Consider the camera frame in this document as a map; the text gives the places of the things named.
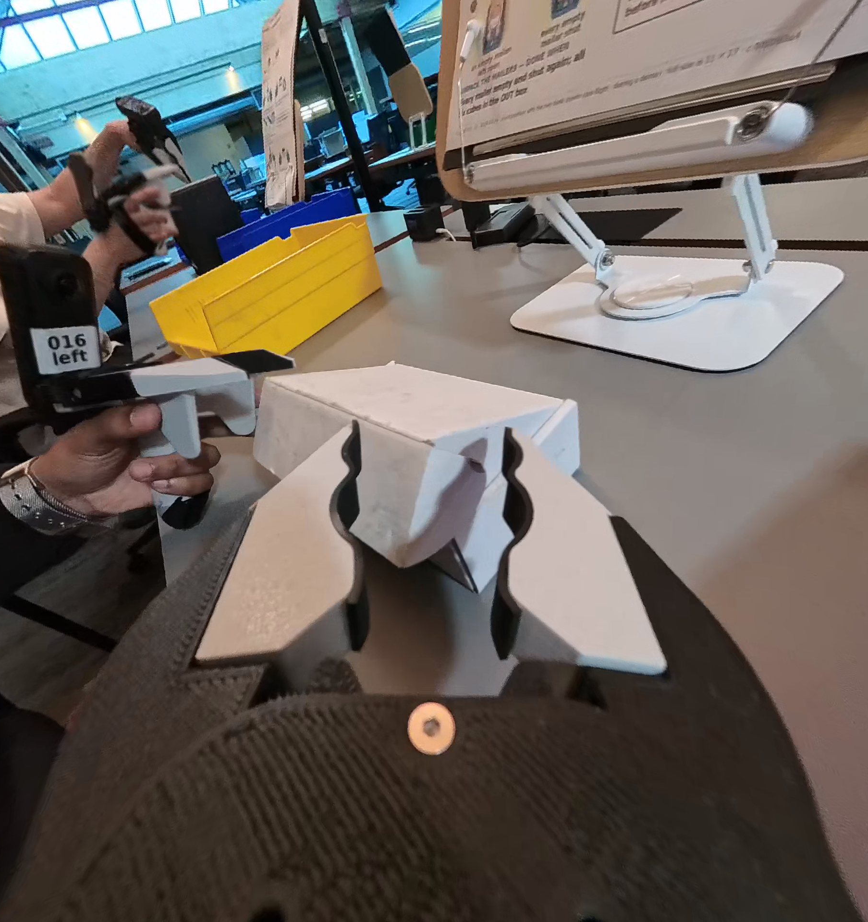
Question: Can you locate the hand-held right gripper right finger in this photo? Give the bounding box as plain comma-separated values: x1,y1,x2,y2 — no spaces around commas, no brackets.
490,426,669,677

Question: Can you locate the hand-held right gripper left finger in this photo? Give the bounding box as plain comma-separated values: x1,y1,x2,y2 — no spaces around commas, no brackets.
195,421,371,668

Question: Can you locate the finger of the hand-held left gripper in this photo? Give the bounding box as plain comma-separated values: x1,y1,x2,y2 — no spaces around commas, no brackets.
127,351,296,438

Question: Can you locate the white cardboard mailer box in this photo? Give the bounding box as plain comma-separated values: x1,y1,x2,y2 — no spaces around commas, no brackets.
252,362,581,595

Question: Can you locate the grey desk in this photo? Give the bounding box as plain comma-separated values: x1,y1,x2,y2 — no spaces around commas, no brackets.
127,169,868,922

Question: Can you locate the black desk box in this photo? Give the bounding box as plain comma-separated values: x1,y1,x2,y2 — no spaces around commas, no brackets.
470,202,544,249

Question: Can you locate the person's left hand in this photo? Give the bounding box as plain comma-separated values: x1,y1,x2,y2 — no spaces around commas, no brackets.
45,403,222,516

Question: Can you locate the yellow plastic bin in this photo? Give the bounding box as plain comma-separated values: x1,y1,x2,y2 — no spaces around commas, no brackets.
149,214,384,361

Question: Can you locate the black monitor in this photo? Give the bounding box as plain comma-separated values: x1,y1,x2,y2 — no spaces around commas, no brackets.
171,175,245,275

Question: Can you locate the blue plastic bin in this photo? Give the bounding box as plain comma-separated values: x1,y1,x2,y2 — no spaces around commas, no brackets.
216,189,364,264

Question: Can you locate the silver wristwatch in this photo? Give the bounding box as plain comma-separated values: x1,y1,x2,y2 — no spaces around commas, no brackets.
0,461,110,537

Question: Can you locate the black power adapter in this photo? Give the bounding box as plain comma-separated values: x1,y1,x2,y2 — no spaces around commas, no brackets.
403,205,454,243

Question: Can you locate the tan hanging poster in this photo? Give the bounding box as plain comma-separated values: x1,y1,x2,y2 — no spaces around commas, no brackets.
261,0,306,211

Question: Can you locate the black pole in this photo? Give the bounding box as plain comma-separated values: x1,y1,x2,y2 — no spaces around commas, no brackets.
300,0,377,213

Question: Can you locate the background document stand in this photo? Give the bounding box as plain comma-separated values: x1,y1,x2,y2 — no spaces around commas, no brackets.
387,65,436,148

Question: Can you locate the printed instruction sheet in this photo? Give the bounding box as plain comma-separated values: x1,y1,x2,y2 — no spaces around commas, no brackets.
444,0,867,132

